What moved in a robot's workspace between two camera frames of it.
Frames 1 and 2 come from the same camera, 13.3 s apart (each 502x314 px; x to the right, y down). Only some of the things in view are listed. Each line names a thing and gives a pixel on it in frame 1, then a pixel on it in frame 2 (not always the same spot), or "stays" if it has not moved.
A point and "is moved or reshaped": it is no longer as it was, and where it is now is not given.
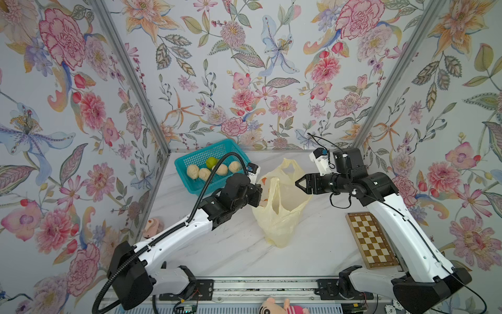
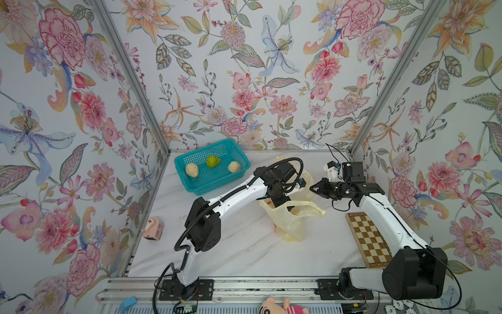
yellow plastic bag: (282, 205) is moved or reshaped
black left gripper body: (249, 196) to (278, 195)
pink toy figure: (153, 227) stays
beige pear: (234, 166) stays
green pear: (211, 161) stays
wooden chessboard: (374, 245) stays
